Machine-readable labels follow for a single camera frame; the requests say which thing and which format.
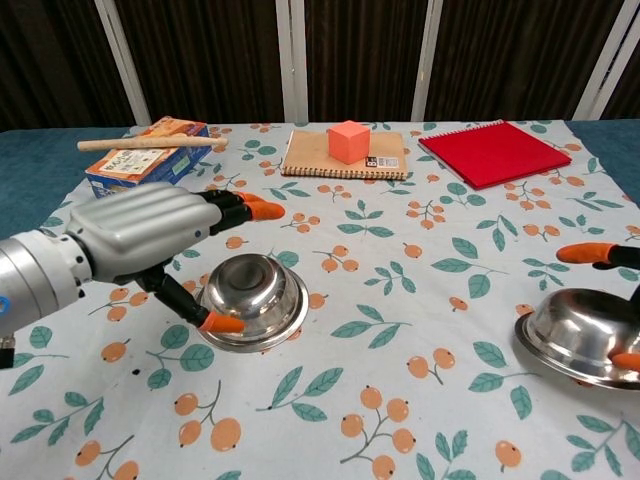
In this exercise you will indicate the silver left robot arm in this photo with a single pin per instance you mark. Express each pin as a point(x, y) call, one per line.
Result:
point(30, 280)

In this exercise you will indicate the metal bowl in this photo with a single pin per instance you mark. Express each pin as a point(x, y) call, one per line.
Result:
point(250, 295)
point(575, 330)

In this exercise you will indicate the wooden rolling pin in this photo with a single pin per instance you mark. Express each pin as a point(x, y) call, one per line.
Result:
point(150, 142)

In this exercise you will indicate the white frame post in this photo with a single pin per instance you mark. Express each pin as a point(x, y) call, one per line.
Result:
point(605, 55)
point(292, 60)
point(122, 60)
point(427, 60)

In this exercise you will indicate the blue orange cardboard box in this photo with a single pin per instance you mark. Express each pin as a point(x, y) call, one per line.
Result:
point(150, 165)

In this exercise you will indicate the orange cube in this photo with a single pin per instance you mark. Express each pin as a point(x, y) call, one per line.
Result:
point(347, 142)

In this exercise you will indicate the red spiral notebook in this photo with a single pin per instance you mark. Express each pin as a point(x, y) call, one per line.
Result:
point(495, 152)

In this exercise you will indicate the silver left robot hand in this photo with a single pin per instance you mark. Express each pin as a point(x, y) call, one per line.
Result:
point(140, 230)

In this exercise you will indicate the floral fruit print tablecloth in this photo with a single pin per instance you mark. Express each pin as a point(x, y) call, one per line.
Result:
point(375, 280)

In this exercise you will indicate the kraft spiral notebook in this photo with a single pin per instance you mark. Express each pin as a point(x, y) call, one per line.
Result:
point(310, 155)

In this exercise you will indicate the teal table cover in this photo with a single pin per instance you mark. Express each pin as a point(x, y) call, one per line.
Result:
point(30, 165)

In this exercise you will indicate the dark pleated curtain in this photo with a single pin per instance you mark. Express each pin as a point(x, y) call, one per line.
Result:
point(210, 55)

